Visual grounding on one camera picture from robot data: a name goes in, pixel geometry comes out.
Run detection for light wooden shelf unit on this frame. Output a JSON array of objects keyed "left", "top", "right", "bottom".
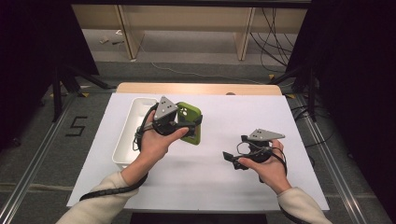
[{"left": 70, "top": 4, "right": 308, "bottom": 62}]

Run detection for black metal stand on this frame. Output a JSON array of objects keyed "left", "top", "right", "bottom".
[
  {"left": 267, "top": 63, "right": 319, "bottom": 123},
  {"left": 50, "top": 63, "right": 118, "bottom": 123}
]

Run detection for thin white floor cable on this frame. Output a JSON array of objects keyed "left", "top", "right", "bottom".
[{"left": 136, "top": 38, "right": 265, "bottom": 86}]

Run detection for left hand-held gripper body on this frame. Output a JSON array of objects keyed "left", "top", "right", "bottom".
[{"left": 152, "top": 95, "right": 194, "bottom": 136}]

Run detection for green phone case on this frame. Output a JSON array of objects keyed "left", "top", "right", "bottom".
[{"left": 176, "top": 101, "right": 203, "bottom": 147}]

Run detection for hand-held gripper cable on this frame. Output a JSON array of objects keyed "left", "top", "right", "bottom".
[
  {"left": 235, "top": 140, "right": 312, "bottom": 224},
  {"left": 78, "top": 103, "right": 161, "bottom": 203}
]

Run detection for bundle of black cables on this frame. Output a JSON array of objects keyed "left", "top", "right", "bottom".
[{"left": 249, "top": 7, "right": 296, "bottom": 75}]

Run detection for right hand-held gripper cable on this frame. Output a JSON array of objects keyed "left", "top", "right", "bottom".
[{"left": 235, "top": 140, "right": 312, "bottom": 224}]

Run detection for dark curtain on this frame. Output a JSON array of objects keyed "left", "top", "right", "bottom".
[
  {"left": 285, "top": 0, "right": 396, "bottom": 216},
  {"left": 0, "top": 0, "right": 100, "bottom": 152}
]

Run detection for white plastic storage box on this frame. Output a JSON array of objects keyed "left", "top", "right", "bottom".
[{"left": 111, "top": 97, "right": 161, "bottom": 171}]

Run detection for black floor cables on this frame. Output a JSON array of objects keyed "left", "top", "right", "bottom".
[{"left": 290, "top": 104, "right": 335, "bottom": 149}]

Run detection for person's left hand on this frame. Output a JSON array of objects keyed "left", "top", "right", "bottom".
[{"left": 139, "top": 110, "right": 190, "bottom": 164}]

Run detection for white table mat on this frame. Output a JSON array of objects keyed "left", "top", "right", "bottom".
[{"left": 65, "top": 92, "right": 331, "bottom": 213}]

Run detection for aluminium floor rail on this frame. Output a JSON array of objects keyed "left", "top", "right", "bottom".
[
  {"left": 0, "top": 92, "right": 78, "bottom": 224},
  {"left": 295, "top": 93, "right": 368, "bottom": 224}
]

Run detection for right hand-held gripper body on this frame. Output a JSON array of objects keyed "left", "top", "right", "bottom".
[{"left": 233, "top": 128, "right": 286, "bottom": 171}]

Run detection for person's right hand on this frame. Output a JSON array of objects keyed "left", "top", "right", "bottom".
[{"left": 246, "top": 139, "right": 293, "bottom": 196}]

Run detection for left hand-held gripper cable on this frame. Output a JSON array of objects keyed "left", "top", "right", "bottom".
[{"left": 78, "top": 103, "right": 161, "bottom": 203}]

